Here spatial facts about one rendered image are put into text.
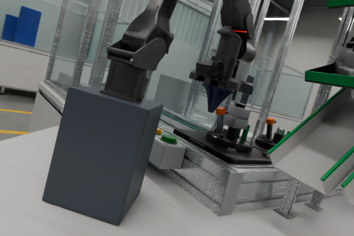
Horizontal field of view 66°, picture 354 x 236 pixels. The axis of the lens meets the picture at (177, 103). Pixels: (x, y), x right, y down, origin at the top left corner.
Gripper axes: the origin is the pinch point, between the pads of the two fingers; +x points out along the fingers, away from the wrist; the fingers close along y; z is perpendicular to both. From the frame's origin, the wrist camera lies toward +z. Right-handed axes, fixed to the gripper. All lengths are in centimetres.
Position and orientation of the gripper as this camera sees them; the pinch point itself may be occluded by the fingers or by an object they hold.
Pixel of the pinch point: (214, 99)
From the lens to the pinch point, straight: 74.1
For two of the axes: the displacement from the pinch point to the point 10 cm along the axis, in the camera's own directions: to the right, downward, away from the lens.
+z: -7.6, -1.4, -6.3
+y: 5.9, 2.4, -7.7
